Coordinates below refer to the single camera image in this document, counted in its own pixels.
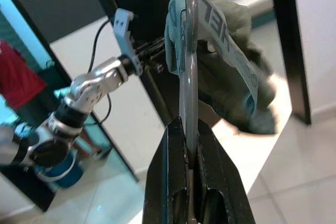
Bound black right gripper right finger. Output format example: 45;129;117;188
195;119;256;224

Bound olive shorts lettered waistband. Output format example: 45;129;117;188
164;0;279;135

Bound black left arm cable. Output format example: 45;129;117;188
88;18;118;125

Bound blue round container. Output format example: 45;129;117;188
35;153;84;189

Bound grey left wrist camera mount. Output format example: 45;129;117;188
113;8;144;76

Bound black glass door frame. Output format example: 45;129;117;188
0;0;141;213

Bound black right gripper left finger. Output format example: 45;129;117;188
143;115;190;224

